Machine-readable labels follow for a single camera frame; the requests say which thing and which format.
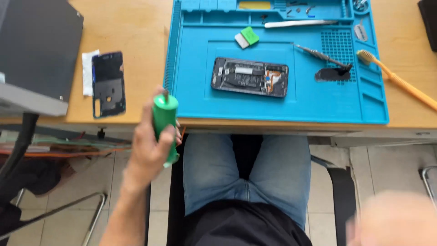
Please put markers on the person's left hand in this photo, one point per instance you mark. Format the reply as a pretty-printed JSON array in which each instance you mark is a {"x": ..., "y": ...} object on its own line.
[{"x": 149, "y": 150}]

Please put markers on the person's right hand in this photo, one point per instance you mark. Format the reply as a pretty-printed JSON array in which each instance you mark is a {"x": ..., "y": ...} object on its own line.
[{"x": 392, "y": 218}]

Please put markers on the person's left fingers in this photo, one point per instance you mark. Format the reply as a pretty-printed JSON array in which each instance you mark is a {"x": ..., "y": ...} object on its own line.
[{"x": 172, "y": 135}]

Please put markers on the green bottle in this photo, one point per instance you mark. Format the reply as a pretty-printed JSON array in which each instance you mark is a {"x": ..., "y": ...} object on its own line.
[{"x": 165, "y": 119}]

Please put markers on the dark phone back cover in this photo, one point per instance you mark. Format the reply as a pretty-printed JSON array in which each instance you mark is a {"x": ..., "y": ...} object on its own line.
[{"x": 108, "y": 85}]

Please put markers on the person's blue jeans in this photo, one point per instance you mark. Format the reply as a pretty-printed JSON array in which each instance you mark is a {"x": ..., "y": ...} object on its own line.
[{"x": 247, "y": 174}]

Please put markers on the opened black smartphone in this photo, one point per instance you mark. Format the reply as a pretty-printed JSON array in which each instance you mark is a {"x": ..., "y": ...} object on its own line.
[{"x": 250, "y": 76}]

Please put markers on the white paper wipe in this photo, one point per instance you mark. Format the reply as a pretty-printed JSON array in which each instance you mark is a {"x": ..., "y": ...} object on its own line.
[{"x": 87, "y": 73}]

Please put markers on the person's black shirt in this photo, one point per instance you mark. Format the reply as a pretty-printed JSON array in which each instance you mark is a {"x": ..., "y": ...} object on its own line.
[{"x": 245, "y": 225}]

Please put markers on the blue silicone repair mat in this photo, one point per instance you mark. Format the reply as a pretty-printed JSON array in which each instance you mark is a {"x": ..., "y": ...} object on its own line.
[{"x": 273, "y": 68}]

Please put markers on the green and white eraser block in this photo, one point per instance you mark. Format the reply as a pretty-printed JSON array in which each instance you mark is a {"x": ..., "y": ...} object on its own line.
[{"x": 247, "y": 37}]

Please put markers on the yellow flat card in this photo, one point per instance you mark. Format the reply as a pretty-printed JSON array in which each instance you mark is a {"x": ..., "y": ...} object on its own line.
[{"x": 254, "y": 5}]

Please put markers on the dark grey machine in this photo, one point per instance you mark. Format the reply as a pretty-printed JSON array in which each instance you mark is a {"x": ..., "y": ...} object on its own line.
[{"x": 34, "y": 58}]

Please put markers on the white plastic tweezers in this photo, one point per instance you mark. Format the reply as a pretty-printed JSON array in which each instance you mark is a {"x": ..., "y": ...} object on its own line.
[{"x": 297, "y": 23}]

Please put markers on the metal precision screwdriver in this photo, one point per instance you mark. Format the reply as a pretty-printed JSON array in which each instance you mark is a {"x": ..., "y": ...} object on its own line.
[{"x": 322, "y": 56}]

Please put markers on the black flat phone part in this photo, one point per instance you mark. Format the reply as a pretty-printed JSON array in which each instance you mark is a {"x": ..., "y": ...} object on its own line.
[{"x": 331, "y": 75}]

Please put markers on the black chair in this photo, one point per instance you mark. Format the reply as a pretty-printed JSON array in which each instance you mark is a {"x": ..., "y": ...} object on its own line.
[{"x": 338, "y": 194}]

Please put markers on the small screws group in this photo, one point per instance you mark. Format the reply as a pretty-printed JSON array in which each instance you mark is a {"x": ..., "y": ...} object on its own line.
[{"x": 298, "y": 9}]

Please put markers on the metal opening pick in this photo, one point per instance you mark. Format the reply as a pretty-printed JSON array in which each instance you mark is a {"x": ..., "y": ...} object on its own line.
[{"x": 360, "y": 32}]

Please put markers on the metal parts in round cup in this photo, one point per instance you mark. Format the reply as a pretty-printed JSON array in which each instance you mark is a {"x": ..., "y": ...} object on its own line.
[{"x": 360, "y": 4}]

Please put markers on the orange brush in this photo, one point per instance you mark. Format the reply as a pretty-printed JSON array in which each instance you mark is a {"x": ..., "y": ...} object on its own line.
[{"x": 396, "y": 77}]

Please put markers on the black object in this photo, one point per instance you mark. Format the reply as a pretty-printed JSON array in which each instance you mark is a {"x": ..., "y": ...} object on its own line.
[{"x": 429, "y": 22}]

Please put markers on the metal chair frame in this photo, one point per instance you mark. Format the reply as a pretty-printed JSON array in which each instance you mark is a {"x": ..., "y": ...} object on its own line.
[
  {"x": 429, "y": 184},
  {"x": 68, "y": 211}
]

